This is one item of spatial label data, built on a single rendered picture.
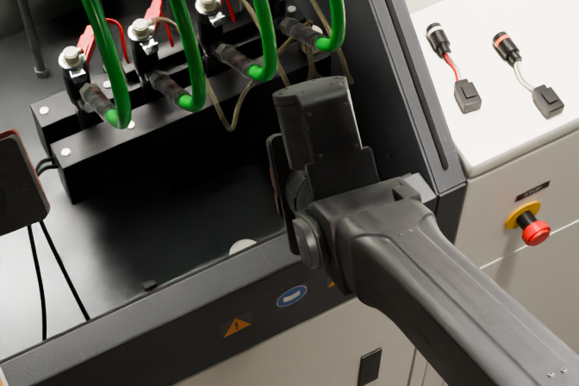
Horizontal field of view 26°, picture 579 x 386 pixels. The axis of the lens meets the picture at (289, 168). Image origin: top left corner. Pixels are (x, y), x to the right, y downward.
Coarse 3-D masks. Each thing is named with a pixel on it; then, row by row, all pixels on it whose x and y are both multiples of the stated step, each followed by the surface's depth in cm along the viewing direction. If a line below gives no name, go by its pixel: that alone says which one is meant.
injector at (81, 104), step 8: (64, 64) 132; (80, 64) 132; (64, 72) 133; (88, 72) 135; (64, 80) 135; (72, 80) 134; (88, 80) 135; (72, 88) 135; (80, 88) 135; (72, 96) 136; (80, 96) 136; (80, 104) 136; (88, 104) 135; (80, 112) 139; (88, 112) 135; (80, 120) 141; (88, 120) 141
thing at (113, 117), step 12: (84, 0) 106; (96, 0) 106; (96, 12) 106; (96, 24) 106; (96, 36) 107; (108, 36) 107; (108, 48) 108; (108, 60) 108; (108, 72) 109; (120, 72) 109; (120, 84) 110; (120, 96) 111; (120, 108) 112; (108, 120) 121; (120, 120) 114
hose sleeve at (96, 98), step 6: (90, 90) 127; (96, 90) 127; (84, 96) 128; (90, 96) 126; (96, 96) 125; (102, 96) 125; (90, 102) 126; (96, 102) 124; (102, 102) 124; (108, 102) 123; (96, 108) 124; (102, 108) 122; (108, 108) 122; (114, 108) 122; (102, 114) 122
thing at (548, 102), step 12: (504, 36) 146; (504, 48) 145; (516, 48) 145; (516, 60) 145; (516, 72) 145; (528, 84) 144; (540, 96) 141; (552, 96) 141; (540, 108) 142; (552, 108) 141
